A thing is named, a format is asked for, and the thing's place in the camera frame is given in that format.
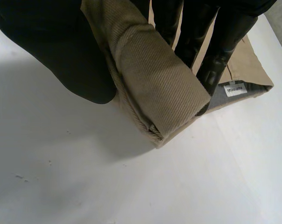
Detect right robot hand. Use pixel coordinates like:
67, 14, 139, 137
0, 0, 282, 117

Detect beige shorts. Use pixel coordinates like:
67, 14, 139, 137
81, 0, 275, 150

